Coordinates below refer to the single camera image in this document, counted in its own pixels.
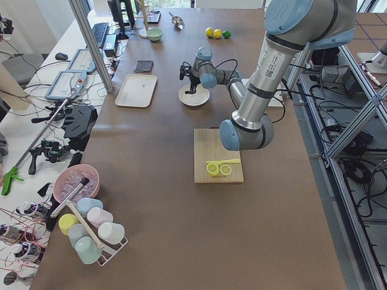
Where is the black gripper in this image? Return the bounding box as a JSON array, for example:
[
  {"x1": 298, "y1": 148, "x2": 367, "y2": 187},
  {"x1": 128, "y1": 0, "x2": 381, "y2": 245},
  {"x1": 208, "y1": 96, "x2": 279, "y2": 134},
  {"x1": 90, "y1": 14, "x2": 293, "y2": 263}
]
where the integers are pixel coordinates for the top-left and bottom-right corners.
[{"x1": 184, "y1": 72, "x2": 200, "y2": 94}]

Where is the cream round plate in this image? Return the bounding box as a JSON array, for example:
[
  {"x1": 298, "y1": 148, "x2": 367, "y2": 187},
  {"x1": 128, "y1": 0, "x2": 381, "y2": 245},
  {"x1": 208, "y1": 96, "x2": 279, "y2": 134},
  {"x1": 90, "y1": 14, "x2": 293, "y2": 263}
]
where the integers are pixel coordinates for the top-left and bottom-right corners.
[{"x1": 178, "y1": 85, "x2": 210, "y2": 106}]

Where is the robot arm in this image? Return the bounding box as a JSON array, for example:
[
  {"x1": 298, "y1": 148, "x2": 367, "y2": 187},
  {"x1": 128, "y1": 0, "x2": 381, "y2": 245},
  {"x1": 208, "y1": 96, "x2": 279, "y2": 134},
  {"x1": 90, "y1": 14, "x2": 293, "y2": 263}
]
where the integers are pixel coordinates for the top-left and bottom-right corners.
[{"x1": 180, "y1": 1, "x2": 357, "y2": 151}]

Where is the cream rabbit tray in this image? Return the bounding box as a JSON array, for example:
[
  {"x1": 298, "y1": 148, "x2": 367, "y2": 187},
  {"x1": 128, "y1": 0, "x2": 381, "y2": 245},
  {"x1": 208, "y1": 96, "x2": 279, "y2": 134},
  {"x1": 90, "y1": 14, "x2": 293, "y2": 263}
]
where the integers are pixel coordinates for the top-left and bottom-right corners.
[{"x1": 115, "y1": 74, "x2": 157, "y2": 108}]

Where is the grey folded cloth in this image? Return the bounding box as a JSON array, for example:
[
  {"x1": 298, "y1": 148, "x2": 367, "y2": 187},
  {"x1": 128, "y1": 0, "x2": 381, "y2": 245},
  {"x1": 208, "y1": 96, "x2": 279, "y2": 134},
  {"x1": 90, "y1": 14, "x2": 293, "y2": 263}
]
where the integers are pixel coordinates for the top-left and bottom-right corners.
[{"x1": 134, "y1": 60, "x2": 154, "y2": 73}]

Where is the bamboo cutting board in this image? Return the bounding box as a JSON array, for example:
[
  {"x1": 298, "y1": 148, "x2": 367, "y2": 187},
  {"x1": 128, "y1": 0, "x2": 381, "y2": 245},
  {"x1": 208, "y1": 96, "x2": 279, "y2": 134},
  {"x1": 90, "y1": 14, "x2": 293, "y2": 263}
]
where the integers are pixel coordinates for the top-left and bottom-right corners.
[{"x1": 193, "y1": 129, "x2": 244, "y2": 184}]

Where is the yellow lemon far from lime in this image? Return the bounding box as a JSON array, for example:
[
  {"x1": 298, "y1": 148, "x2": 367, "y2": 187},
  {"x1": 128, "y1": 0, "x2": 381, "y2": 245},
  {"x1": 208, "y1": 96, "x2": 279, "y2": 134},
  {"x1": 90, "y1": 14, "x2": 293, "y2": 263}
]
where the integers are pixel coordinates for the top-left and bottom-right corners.
[{"x1": 205, "y1": 27, "x2": 214, "y2": 38}]

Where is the yellow lemon near lime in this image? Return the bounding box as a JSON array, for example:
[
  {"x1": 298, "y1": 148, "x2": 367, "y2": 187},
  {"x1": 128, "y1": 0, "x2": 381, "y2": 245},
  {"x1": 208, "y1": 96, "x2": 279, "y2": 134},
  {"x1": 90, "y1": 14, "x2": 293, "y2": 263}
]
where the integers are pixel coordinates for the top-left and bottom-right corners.
[{"x1": 212, "y1": 29, "x2": 223, "y2": 39}]

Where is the mint green bowl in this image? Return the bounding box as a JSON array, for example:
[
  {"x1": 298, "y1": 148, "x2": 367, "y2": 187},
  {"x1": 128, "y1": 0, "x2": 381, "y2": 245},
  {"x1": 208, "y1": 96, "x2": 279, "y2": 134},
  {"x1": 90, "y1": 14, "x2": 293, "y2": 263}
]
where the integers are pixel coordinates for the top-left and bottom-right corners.
[{"x1": 146, "y1": 28, "x2": 163, "y2": 42}]

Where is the green lime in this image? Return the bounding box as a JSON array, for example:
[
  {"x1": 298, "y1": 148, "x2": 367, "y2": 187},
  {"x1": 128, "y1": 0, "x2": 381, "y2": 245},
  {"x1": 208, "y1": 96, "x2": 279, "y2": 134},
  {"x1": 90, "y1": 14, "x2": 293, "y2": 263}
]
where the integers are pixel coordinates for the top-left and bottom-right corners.
[{"x1": 223, "y1": 30, "x2": 232, "y2": 39}]

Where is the stainless steel scoop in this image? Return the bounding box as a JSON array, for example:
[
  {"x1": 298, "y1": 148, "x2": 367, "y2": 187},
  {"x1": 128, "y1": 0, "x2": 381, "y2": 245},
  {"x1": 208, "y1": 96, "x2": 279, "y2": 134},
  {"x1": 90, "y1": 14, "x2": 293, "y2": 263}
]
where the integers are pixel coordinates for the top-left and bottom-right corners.
[{"x1": 169, "y1": 12, "x2": 185, "y2": 30}]

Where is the round wooden stand base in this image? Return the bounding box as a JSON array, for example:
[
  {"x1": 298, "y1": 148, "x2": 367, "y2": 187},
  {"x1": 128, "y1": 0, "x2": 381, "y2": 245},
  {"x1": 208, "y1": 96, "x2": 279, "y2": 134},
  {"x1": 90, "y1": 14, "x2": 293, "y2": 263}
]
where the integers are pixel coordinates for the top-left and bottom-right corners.
[{"x1": 138, "y1": 28, "x2": 148, "y2": 39}]

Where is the yellow plastic knife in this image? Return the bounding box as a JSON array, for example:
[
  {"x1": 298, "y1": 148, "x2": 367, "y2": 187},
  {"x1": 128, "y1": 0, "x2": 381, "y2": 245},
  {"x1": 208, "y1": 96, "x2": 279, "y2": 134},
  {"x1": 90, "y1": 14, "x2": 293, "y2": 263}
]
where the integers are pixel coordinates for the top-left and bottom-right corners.
[{"x1": 206, "y1": 158, "x2": 241, "y2": 166}]

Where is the lemon slice upper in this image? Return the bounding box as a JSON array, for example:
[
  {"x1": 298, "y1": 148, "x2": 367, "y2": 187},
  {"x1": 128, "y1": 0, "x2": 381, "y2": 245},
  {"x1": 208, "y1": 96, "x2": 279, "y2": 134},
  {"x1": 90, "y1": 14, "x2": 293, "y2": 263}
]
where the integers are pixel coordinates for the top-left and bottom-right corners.
[{"x1": 206, "y1": 163, "x2": 220, "y2": 176}]

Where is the lemon slice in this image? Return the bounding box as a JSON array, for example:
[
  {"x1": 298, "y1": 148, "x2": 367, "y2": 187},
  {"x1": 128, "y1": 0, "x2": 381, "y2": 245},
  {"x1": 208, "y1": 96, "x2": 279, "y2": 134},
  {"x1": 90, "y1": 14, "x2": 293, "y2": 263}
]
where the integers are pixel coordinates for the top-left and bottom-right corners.
[
  {"x1": 206, "y1": 163, "x2": 220, "y2": 176},
  {"x1": 220, "y1": 164, "x2": 232, "y2": 176}
]

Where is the lemon slice lower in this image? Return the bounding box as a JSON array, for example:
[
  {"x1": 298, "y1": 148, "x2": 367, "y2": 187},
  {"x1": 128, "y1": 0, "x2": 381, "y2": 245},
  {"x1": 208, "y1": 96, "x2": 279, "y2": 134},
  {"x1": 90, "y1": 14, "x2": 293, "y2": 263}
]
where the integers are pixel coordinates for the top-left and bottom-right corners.
[{"x1": 220, "y1": 164, "x2": 232, "y2": 176}]

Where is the black keyboard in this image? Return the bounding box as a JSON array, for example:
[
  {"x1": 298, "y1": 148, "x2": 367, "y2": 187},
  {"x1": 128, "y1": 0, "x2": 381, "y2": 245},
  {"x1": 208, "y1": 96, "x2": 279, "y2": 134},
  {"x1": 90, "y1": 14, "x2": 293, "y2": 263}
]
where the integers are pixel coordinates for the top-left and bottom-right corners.
[{"x1": 92, "y1": 22, "x2": 109, "y2": 48}]

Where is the far teach pendant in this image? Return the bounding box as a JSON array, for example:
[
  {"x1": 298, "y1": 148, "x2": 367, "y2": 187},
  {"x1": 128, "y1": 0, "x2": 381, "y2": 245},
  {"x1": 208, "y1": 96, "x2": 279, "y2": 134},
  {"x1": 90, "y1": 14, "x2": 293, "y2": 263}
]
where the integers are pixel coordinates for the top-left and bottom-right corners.
[{"x1": 67, "y1": 49, "x2": 96, "y2": 74}]

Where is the teach pendant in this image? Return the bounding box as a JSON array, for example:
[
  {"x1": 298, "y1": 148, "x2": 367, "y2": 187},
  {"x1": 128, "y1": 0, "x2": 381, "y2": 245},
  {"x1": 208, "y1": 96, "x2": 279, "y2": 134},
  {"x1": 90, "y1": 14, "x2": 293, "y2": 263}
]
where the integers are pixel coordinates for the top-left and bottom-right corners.
[
  {"x1": 45, "y1": 70, "x2": 87, "y2": 100},
  {"x1": 67, "y1": 49, "x2": 96, "y2": 74}
]

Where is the near teach pendant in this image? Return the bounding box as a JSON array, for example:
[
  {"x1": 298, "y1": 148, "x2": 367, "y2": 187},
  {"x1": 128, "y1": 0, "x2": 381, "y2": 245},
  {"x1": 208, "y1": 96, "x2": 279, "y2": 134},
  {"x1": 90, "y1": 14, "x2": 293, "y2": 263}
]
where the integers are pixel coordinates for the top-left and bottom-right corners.
[{"x1": 45, "y1": 70, "x2": 87, "y2": 100}]

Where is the black computer mouse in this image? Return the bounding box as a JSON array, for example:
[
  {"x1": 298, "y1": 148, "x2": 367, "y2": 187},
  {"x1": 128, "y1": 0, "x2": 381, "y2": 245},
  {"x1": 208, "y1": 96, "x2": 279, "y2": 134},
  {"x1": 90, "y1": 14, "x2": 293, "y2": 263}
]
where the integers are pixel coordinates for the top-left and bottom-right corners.
[{"x1": 55, "y1": 53, "x2": 68, "y2": 60}]

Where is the metal muddler black tip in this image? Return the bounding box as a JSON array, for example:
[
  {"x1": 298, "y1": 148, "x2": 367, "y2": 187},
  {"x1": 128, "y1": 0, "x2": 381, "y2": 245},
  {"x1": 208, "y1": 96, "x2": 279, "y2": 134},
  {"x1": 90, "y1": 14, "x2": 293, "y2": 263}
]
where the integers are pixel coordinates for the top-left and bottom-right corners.
[{"x1": 50, "y1": 177, "x2": 89, "y2": 219}]

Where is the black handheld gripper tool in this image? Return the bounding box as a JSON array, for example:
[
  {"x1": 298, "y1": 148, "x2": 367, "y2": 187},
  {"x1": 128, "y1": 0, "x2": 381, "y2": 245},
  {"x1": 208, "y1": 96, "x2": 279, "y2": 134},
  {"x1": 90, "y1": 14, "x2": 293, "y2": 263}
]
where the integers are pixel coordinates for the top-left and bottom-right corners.
[{"x1": 28, "y1": 139, "x2": 70, "y2": 175}]

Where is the pink bowl with ice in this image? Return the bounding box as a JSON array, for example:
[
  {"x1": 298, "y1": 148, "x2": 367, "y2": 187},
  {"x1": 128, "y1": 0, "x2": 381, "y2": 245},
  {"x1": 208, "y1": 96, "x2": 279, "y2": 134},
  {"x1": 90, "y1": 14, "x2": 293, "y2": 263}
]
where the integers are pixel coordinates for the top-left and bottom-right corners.
[{"x1": 53, "y1": 164, "x2": 100, "y2": 203}]

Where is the blue cup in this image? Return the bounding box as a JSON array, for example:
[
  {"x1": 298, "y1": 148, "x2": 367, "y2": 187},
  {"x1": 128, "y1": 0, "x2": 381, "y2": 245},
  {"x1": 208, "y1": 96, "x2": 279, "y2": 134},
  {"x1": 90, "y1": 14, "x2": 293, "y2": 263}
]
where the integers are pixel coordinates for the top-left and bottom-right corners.
[{"x1": 76, "y1": 198, "x2": 103, "y2": 218}]

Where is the pink cup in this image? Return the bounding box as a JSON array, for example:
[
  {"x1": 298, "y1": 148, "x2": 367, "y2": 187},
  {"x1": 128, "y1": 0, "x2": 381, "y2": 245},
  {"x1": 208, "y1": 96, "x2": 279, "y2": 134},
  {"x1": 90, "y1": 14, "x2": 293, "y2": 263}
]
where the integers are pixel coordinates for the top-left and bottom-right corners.
[{"x1": 86, "y1": 207, "x2": 114, "y2": 228}]

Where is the white cup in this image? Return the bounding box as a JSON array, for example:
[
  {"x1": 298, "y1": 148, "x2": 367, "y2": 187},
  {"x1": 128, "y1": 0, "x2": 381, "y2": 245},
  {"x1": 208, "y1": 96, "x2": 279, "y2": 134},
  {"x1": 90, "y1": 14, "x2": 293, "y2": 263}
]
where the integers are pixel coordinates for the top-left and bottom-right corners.
[{"x1": 98, "y1": 222, "x2": 125, "y2": 245}]

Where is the yellow cup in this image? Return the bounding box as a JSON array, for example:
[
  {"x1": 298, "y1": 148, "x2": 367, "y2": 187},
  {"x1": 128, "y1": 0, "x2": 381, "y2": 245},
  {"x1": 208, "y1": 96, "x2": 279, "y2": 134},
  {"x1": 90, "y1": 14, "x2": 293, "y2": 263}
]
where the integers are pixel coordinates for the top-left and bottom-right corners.
[{"x1": 59, "y1": 213, "x2": 79, "y2": 236}]

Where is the white cup rack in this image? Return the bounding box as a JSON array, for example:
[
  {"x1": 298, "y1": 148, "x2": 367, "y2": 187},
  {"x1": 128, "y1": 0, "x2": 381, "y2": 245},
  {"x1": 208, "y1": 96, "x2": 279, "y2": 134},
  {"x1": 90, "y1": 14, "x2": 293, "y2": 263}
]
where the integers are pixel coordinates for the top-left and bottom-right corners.
[{"x1": 66, "y1": 201, "x2": 129, "y2": 266}]

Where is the grey cup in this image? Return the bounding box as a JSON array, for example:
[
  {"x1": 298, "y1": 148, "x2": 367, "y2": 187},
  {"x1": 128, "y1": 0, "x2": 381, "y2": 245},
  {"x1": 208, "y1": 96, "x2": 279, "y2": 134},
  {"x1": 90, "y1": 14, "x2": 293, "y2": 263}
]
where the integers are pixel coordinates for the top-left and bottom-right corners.
[{"x1": 68, "y1": 224, "x2": 88, "y2": 248}]

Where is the mint cup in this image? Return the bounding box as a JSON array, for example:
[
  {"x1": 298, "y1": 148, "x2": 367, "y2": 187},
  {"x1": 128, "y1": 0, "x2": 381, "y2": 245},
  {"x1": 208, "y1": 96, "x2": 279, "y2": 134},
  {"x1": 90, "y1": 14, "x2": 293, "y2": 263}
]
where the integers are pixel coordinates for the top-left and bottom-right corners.
[{"x1": 74, "y1": 236, "x2": 102, "y2": 265}]

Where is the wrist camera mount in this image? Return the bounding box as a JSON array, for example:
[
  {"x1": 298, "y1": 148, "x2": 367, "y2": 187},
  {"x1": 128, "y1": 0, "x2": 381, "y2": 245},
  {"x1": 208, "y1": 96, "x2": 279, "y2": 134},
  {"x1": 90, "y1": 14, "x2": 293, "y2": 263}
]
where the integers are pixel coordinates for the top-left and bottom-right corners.
[{"x1": 179, "y1": 61, "x2": 192, "y2": 80}]

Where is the black plastic bracket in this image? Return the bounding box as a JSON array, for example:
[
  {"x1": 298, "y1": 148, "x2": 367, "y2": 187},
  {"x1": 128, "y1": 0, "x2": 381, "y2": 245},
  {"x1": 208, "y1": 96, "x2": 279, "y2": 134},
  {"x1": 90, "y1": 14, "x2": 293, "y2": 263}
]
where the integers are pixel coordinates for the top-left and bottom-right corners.
[{"x1": 62, "y1": 105, "x2": 98, "y2": 151}]

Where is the aluminium frame post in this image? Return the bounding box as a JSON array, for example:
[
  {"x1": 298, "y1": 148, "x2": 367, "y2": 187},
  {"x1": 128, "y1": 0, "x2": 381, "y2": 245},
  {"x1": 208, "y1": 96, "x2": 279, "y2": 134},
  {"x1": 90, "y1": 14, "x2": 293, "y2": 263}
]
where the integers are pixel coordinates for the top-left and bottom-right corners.
[{"x1": 68, "y1": 0, "x2": 114, "y2": 93}]

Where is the green handled reach grabber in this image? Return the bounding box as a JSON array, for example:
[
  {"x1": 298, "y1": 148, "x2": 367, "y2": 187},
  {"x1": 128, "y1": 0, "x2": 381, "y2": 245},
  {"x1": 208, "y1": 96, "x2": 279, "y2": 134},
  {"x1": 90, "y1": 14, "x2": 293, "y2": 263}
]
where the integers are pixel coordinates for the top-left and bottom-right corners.
[{"x1": 1, "y1": 79, "x2": 83, "y2": 196}]

